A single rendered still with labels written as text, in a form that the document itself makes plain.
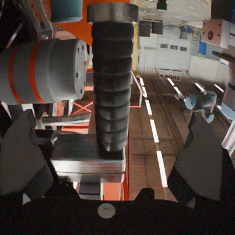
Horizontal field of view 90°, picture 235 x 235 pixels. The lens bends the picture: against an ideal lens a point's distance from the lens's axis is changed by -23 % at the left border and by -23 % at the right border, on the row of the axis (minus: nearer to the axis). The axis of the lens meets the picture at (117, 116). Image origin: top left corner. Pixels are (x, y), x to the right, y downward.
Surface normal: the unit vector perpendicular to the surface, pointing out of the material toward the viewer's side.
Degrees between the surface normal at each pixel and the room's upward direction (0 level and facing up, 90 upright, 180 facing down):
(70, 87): 71
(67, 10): 87
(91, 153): 180
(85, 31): 90
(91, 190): 180
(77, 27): 90
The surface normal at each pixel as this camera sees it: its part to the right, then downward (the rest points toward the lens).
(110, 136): -0.05, 0.54
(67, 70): 0.05, 0.36
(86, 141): 0.02, -0.84
